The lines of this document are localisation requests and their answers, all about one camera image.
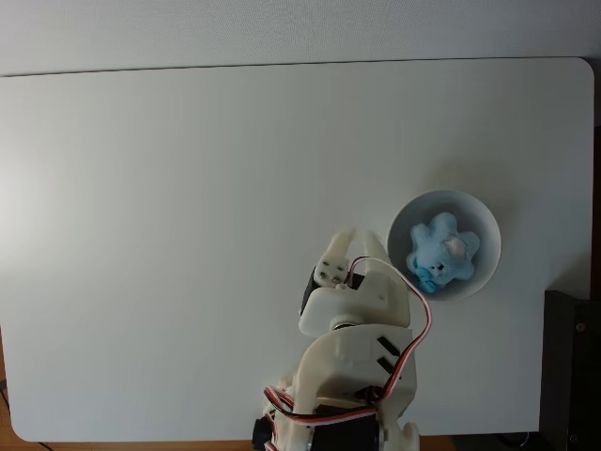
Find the skyblue plush doll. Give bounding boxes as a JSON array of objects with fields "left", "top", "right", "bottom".
[{"left": 406, "top": 211, "right": 482, "bottom": 295}]

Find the white ceramic bowl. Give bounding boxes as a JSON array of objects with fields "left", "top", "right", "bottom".
[{"left": 386, "top": 188, "right": 502, "bottom": 302}]

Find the black table clamp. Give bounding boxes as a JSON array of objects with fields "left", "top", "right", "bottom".
[{"left": 253, "top": 417, "right": 276, "bottom": 450}]

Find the dark wooden cabinet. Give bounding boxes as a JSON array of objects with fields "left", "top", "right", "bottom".
[{"left": 544, "top": 289, "right": 601, "bottom": 451}]

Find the red white black servo cable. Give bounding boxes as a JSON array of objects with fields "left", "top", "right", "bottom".
[
  {"left": 345, "top": 256, "right": 435, "bottom": 401},
  {"left": 262, "top": 384, "right": 382, "bottom": 425}
]

